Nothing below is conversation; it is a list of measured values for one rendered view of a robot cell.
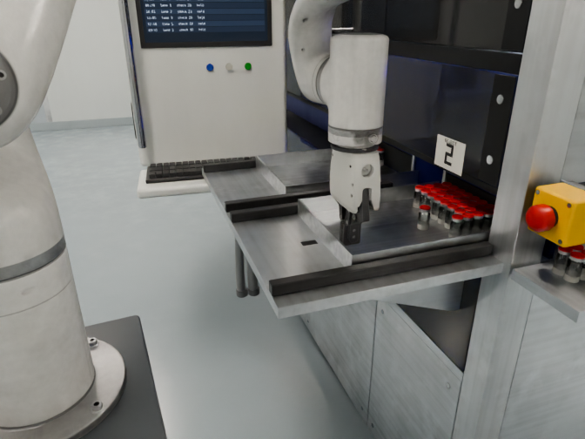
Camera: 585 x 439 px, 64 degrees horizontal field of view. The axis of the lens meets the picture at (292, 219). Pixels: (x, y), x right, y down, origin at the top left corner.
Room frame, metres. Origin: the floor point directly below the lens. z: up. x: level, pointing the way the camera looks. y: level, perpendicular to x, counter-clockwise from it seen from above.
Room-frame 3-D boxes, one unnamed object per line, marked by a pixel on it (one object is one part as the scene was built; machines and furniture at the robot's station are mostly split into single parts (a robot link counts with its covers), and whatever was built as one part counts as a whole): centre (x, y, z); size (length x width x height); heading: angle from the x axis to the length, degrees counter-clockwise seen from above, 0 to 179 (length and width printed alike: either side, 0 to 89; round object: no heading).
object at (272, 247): (0.98, -0.09, 0.87); 0.70 x 0.48 x 0.02; 19
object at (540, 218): (0.62, -0.36, 0.99); 0.04 x 0.04 x 0.04; 19
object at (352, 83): (0.73, -0.10, 1.18); 0.09 x 0.08 x 0.13; 38
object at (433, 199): (0.87, -0.30, 0.90); 0.18 x 0.02 x 0.05; 19
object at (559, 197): (0.64, -0.41, 1.00); 0.08 x 0.07 x 0.07; 109
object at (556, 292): (0.64, -0.45, 0.87); 0.14 x 0.13 x 0.02; 109
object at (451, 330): (1.68, -0.03, 0.73); 1.98 x 0.01 x 0.25; 19
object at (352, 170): (0.72, -0.10, 1.03); 0.10 x 0.07 x 0.11; 19
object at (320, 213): (0.84, -0.21, 0.90); 0.34 x 0.26 x 0.04; 109
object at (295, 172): (1.16, -0.10, 0.90); 0.34 x 0.26 x 0.04; 109
